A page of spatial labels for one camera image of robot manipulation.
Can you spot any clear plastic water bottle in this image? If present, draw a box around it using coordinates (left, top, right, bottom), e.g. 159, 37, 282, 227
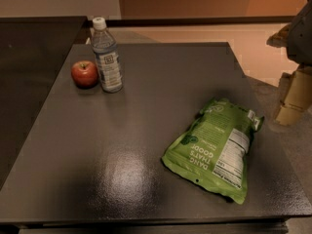
91, 18, 123, 93

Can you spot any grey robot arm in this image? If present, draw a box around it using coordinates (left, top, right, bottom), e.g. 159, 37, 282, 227
266, 0, 312, 126

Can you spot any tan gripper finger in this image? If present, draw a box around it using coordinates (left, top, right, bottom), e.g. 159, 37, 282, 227
274, 65, 312, 126

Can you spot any red apple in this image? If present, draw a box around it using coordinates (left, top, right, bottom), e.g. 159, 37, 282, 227
71, 60, 98, 89

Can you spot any green rice chip bag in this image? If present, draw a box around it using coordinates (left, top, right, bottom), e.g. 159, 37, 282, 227
162, 98, 263, 204

